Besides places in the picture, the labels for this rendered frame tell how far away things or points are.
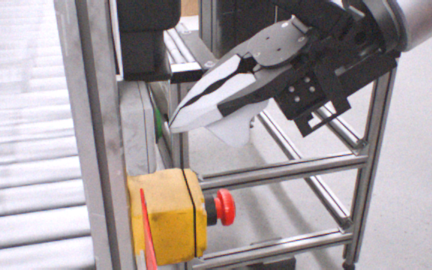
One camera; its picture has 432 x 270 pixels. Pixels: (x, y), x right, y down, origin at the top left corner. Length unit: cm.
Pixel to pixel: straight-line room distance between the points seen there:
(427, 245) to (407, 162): 52
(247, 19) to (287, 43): 66
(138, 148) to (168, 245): 12
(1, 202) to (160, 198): 32
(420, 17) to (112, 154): 29
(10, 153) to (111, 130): 44
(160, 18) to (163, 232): 20
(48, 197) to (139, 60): 34
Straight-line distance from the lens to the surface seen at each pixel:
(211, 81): 46
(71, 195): 73
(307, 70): 43
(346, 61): 47
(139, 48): 44
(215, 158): 214
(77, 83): 41
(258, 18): 110
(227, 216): 51
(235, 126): 45
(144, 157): 43
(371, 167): 146
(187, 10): 144
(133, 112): 41
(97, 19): 39
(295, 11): 43
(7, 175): 80
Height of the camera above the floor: 117
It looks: 30 degrees down
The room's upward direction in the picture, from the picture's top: straight up
